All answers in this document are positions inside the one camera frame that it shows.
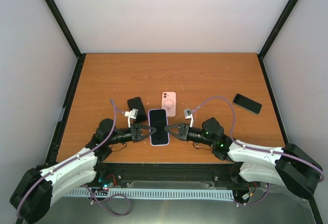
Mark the purple phone case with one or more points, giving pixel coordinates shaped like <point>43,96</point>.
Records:
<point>148,124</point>

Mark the black phone case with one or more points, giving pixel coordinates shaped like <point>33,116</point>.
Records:
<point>136,103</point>

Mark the metal base plate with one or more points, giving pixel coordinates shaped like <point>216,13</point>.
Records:
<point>275,208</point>

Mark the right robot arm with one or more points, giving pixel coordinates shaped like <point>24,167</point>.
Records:
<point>287,166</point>

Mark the pink phone case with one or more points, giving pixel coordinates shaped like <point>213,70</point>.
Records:
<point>168,103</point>

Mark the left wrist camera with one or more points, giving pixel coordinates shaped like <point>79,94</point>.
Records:
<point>131,115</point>

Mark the black aluminium frame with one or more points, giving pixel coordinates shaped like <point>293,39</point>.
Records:
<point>81,58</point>

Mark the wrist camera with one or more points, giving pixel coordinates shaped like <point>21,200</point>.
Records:
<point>131,115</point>
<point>188,114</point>

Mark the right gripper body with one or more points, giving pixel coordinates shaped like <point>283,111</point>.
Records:
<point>184,131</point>

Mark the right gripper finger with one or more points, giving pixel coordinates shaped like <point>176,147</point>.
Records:
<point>172,128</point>
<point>174,133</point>

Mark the light blue cable duct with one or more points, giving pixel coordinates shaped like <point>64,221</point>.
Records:
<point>155,194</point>

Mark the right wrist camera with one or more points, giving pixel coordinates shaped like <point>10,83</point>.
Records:
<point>188,114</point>

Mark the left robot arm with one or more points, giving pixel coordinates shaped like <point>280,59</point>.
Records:
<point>38,190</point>

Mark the green-edged phone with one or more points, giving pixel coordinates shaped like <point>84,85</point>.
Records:
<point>247,104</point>

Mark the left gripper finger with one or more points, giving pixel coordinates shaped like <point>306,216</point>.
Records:
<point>144,129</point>
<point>142,137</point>

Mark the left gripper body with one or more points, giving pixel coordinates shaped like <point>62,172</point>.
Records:
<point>134,127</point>

